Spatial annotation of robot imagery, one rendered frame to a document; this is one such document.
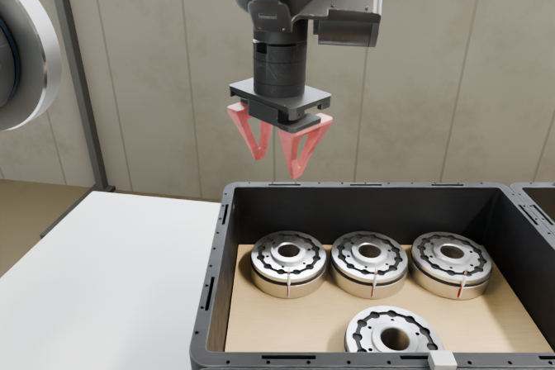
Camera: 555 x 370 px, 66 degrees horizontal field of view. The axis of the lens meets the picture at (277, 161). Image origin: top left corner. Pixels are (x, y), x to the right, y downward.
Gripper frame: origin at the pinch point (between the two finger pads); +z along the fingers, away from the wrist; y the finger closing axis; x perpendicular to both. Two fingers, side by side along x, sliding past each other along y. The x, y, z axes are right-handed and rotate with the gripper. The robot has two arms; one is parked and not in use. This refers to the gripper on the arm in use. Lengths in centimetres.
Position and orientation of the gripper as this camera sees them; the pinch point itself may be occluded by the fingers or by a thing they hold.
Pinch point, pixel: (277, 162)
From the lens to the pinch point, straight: 51.9
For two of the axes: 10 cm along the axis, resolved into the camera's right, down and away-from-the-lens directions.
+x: -7.1, 3.2, -6.3
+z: -0.2, 8.8, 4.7
